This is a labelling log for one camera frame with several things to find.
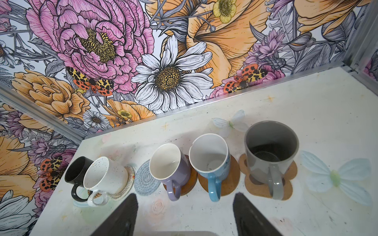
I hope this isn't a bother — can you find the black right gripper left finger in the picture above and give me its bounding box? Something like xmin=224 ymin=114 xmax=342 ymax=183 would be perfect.
xmin=91 ymin=193 xmax=138 ymax=236

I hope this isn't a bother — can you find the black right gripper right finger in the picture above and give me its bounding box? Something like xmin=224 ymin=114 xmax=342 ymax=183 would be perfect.
xmin=233 ymin=192 xmax=282 ymax=236

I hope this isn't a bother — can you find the cork paw print coaster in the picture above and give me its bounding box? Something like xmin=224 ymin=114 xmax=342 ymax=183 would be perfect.
xmin=239 ymin=153 xmax=297 ymax=201

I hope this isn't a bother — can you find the plain brown wooden coaster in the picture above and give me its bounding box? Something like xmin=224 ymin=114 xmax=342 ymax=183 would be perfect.
xmin=193 ymin=154 xmax=240 ymax=202

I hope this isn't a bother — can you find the grey-blue braided rope coaster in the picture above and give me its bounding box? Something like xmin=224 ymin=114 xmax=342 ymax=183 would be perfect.
xmin=134 ymin=160 xmax=161 ymax=196

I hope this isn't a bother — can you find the black mug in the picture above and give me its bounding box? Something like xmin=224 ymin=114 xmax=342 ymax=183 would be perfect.
xmin=65 ymin=156 xmax=93 ymax=202

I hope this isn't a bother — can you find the scratched dark brown wooden coaster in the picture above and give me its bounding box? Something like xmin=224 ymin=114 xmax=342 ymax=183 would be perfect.
xmin=161 ymin=153 xmax=197 ymax=201

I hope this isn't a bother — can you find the white mug purple handle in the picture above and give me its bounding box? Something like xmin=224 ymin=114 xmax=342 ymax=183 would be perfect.
xmin=149 ymin=143 xmax=191 ymax=201

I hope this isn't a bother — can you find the grey mug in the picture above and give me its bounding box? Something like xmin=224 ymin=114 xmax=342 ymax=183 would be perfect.
xmin=244 ymin=121 xmax=299 ymax=200

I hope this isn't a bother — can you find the white mug blue handle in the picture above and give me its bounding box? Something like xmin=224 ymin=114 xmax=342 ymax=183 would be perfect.
xmin=189 ymin=133 xmax=231 ymax=202

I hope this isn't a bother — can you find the aluminium corner post left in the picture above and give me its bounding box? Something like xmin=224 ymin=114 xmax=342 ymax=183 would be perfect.
xmin=1 ymin=83 xmax=86 ymax=144

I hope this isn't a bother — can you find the aluminium corner post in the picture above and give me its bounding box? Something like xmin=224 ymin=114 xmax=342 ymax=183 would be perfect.
xmin=1 ymin=83 xmax=86 ymax=144
xmin=343 ymin=1 xmax=378 ymax=71

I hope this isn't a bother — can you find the aluminium corner post right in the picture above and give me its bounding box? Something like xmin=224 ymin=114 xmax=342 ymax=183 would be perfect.
xmin=343 ymin=1 xmax=378 ymax=71

